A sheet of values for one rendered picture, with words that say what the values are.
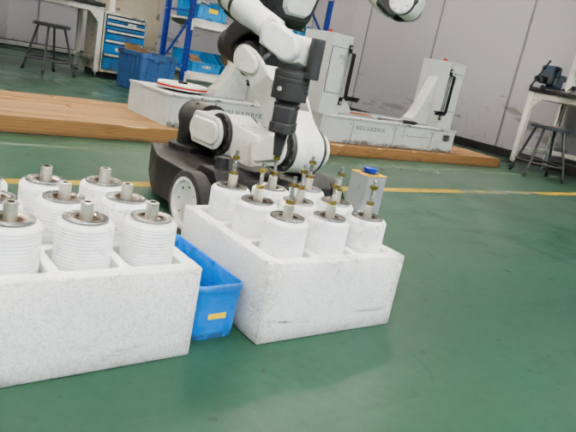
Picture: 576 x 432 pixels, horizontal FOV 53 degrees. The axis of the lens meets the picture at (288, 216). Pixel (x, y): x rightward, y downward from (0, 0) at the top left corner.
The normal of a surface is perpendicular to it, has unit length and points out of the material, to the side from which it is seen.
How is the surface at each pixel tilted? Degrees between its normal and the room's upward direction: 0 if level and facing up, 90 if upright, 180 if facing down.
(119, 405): 0
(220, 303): 92
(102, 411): 0
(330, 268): 90
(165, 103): 90
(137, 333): 90
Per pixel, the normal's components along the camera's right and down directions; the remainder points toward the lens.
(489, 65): -0.78, 0.01
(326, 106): 0.60, 0.32
